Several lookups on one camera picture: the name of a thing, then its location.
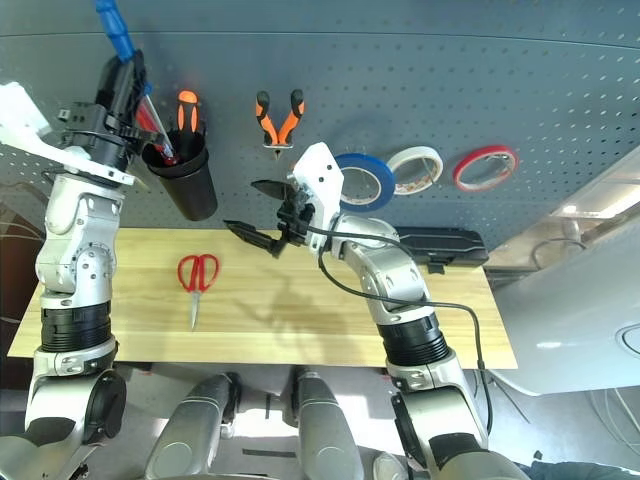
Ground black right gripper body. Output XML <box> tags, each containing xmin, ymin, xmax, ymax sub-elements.
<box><xmin>276</xmin><ymin>187</ymin><xmax>321</xmax><ymax>249</ymax></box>

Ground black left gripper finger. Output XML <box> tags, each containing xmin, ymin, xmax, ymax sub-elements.
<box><xmin>133</xmin><ymin>48</ymin><xmax>152</xmax><ymax>112</ymax></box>
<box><xmin>94</xmin><ymin>56</ymin><xmax>137</xmax><ymax>132</ymax></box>

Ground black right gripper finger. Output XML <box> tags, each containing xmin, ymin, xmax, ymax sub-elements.
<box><xmin>222</xmin><ymin>218</ymin><xmax>284</xmax><ymax>260</ymax></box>
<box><xmin>250</xmin><ymin>178</ymin><xmax>292</xmax><ymax>203</ymax></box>

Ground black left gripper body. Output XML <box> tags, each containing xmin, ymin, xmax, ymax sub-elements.
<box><xmin>56</xmin><ymin>101</ymin><xmax>157</xmax><ymax>170</ymax></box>

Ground blue handled screwdriver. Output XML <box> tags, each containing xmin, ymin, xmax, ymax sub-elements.
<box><xmin>94</xmin><ymin>0</ymin><xmax>175</xmax><ymax>161</ymax></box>

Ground orange black needle-nose pliers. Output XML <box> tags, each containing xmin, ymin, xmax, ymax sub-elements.
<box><xmin>254</xmin><ymin>88</ymin><xmax>306</xmax><ymax>161</ymax></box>

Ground red handled scissors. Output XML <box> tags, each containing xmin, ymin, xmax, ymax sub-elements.
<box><xmin>177</xmin><ymin>253</ymin><xmax>221</xmax><ymax>331</ymax></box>

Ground blue tape roll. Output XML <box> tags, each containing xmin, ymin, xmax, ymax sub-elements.
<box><xmin>332</xmin><ymin>152</ymin><xmax>397</xmax><ymax>215</ymax></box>

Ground grey metal pegboard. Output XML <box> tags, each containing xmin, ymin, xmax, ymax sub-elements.
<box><xmin>0</xmin><ymin>0</ymin><xmax>640</xmax><ymax>251</ymax></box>

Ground black plastic cup holder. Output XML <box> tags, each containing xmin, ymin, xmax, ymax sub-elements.
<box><xmin>141</xmin><ymin>128</ymin><xmax>219</xmax><ymax>222</ymax></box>

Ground white tape roll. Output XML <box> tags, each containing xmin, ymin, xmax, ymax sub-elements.
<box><xmin>387</xmin><ymin>145</ymin><xmax>445</xmax><ymax>196</ymax></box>

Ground black plastic tool case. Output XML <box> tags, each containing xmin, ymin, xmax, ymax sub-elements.
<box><xmin>397</xmin><ymin>225</ymin><xmax>490</xmax><ymax>275</ymax></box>

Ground red tape roll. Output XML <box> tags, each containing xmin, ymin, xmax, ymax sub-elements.
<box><xmin>452</xmin><ymin>144</ymin><xmax>520</xmax><ymax>193</ymax></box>

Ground silver left robot leg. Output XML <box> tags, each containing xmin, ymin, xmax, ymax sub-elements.
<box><xmin>144</xmin><ymin>372</ymin><xmax>241</xmax><ymax>480</ymax></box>

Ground silver robot leg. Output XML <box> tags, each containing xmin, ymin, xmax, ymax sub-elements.
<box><xmin>290</xmin><ymin>367</ymin><xmax>366</xmax><ymax>480</ymax></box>
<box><xmin>144</xmin><ymin>372</ymin><xmax>241</xmax><ymax>480</ymax></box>

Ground silver right robot leg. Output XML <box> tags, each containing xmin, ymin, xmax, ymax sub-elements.
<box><xmin>290</xmin><ymin>367</ymin><xmax>366</xmax><ymax>480</ymax></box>

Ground brown wooden desk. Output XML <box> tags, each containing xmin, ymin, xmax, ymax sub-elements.
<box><xmin>487</xmin><ymin>199</ymin><xmax>601</xmax><ymax>274</ymax></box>

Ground grey person shoe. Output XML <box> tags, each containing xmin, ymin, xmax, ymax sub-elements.
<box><xmin>372</xmin><ymin>451</ymin><xmax>409</xmax><ymax>480</ymax></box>

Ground white plastic table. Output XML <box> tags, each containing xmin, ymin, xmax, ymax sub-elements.
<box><xmin>489</xmin><ymin>149</ymin><xmax>640</xmax><ymax>396</ymax></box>

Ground blue jeans leg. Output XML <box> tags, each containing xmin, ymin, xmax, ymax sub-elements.
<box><xmin>529</xmin><ymin>459</ymin><xmax>640</xmax><ymax>480</ymax></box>

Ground red transparent handled screwdriver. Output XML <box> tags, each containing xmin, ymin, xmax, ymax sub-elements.
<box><xmin>134</xmin><ymin>97</ymin><xmax>179</xmax><ymax>166</ymax></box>

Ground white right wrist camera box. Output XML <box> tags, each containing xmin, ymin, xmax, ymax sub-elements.
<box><xmin>291</xmin><ymin>142</ymin><xmax>346</xmax><ymax>251</ymax></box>

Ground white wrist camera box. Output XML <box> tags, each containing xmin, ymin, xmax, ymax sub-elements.
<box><xmin>0</xmin><ymin>82</ymin><xmax>136</xmax><ymax>186</ymax></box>
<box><xmin>291</xmin><ymin>142</ymin><xmax>346</xmax><ymax>251</ymax></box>

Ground orange black handled screwdriver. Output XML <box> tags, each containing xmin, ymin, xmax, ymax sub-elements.
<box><xmin>176</xmin><ymin>88</ymin><xmax>202</xmax><ymax>151</ymax></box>

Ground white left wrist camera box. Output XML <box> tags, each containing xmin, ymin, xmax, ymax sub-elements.
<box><xmin>0</xmin><ymin>82</ymin><xmax>136</xmax><ymax>186</ymax></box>

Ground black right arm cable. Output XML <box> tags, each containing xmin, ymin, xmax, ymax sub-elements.
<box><xmin>302</xmin><ymin>224</ymin><xmax>496</xmax><ymax>441</ymax></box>

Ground black looped cable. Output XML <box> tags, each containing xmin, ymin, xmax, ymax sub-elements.
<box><xmin>530</xmin><ymin>238</ymin><xmax>586</xmax><ymax>269</ymax></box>

